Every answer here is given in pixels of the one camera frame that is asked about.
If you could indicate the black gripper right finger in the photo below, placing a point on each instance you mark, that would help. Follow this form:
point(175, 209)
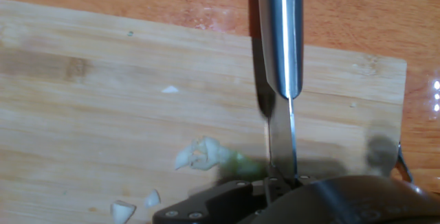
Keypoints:
point(303, 178)

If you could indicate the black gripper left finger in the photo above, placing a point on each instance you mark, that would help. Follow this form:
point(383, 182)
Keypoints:
point(223, 203)

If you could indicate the steel cleaver knife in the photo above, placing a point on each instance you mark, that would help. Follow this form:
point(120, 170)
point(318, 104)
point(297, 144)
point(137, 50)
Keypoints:
point(282, 28)

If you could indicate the large reddish wooden board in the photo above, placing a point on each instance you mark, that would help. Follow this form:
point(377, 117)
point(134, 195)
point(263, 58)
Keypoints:
point(378, 11)

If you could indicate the light wooden cutting board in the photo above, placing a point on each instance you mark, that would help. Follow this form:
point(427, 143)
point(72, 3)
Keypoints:
point(103, 131)

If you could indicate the tiny white garlic flake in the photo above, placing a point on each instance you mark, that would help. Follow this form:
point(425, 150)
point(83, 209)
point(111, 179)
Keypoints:
point(170, 89)

